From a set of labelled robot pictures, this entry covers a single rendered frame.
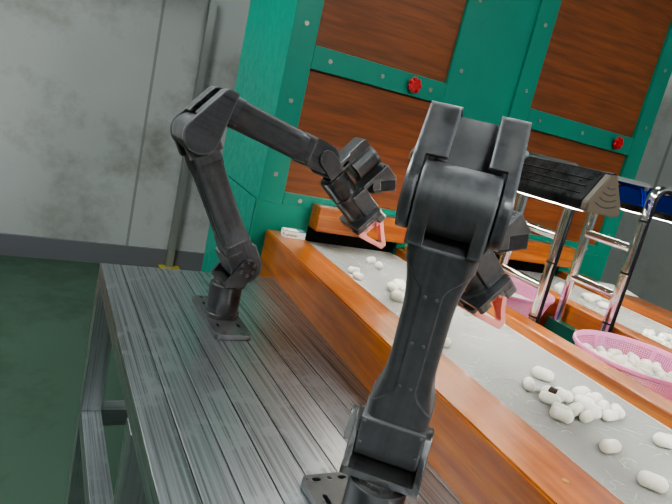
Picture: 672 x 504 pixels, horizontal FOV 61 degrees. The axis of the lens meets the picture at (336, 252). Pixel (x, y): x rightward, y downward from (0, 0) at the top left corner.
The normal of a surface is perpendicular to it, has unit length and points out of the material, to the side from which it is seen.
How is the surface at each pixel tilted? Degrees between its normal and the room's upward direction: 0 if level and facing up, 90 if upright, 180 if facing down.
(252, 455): 0
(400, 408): 104
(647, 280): 90
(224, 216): 92
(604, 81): 90
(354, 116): 90
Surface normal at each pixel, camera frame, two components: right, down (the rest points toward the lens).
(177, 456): 0.22, -0.95
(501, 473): -0.90, -0.12
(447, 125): -0.02, -0.54
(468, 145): -0.15, -0.13
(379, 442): -0.28, 0.38
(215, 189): 0.45, 0.33
